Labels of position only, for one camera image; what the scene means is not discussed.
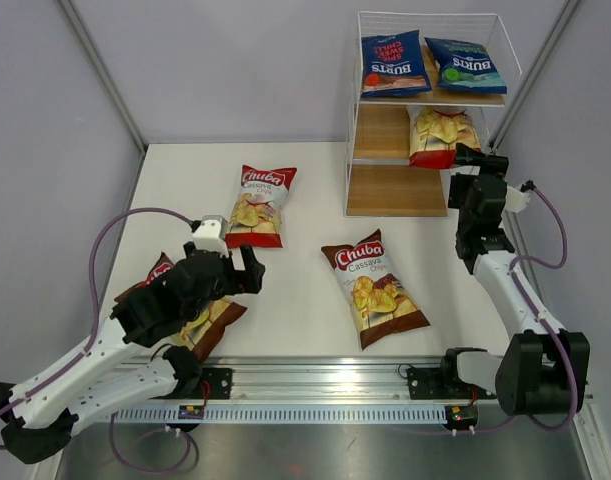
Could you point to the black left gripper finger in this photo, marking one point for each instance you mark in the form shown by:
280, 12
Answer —
251, 277
224, 267

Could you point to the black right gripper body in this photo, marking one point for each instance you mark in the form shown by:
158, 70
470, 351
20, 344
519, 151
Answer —
459, 194

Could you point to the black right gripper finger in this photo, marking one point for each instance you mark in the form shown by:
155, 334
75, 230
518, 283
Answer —
487, 163
463, 170

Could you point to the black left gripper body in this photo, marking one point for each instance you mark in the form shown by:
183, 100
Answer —
227, 287

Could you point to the red Chuba bag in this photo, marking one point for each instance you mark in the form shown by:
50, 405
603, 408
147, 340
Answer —
256, 217
435, 133

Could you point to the blue Burts sea salt bag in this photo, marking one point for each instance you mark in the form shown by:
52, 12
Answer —
465, 67

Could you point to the blue Burts spicy chilli bag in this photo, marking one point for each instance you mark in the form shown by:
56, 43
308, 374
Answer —
393, 66

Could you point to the brown chuba bag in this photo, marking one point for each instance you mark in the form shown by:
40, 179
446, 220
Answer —
379, 303
203, 334

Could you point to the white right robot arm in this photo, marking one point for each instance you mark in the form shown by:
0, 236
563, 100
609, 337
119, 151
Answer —
544, 368

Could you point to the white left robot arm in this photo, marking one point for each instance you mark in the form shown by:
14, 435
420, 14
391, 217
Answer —
43, 414

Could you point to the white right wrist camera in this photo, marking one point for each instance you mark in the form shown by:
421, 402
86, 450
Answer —
518, 198

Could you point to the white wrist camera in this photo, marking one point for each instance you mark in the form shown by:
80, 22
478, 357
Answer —
208, 234
518, 198

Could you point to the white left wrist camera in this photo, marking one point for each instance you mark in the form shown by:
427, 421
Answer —
208, 234

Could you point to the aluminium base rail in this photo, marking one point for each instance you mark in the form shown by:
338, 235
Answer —
310, 392

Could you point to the white wire wooden shelf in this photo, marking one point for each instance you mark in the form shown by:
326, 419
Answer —
379, 180

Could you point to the right aluminium frame post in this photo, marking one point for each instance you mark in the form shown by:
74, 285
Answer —
530, 77

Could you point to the aluminium frame post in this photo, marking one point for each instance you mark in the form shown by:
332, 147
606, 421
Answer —
530, 77
85, 40

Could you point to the left aluminium frame post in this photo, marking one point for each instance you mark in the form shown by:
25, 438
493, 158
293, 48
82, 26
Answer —
85, 40

